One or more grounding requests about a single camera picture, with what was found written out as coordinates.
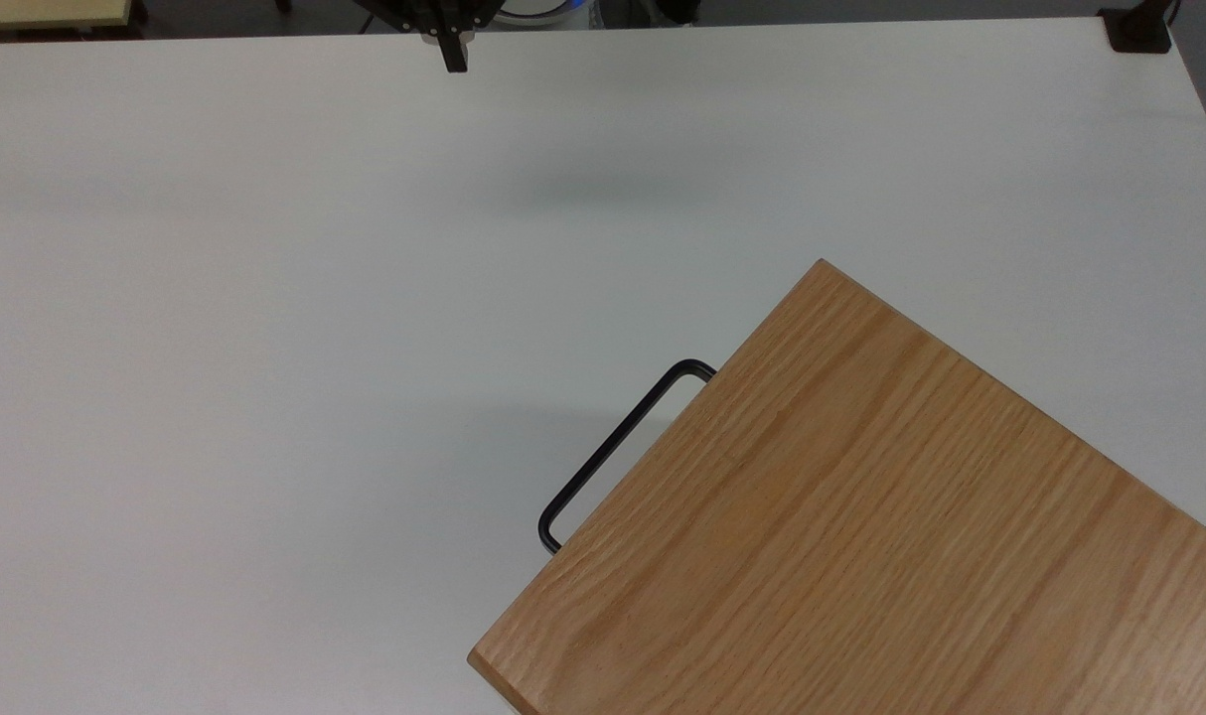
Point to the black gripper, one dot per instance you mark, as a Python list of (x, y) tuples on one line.
[(434, 14)]

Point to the pale yellow table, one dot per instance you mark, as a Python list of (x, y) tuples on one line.
[(42, 12)]

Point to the wooden cutting board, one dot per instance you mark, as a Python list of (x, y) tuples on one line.
[(861, 516)]

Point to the black camera stand clamp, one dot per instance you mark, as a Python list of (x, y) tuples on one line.
[(1137, 30)]

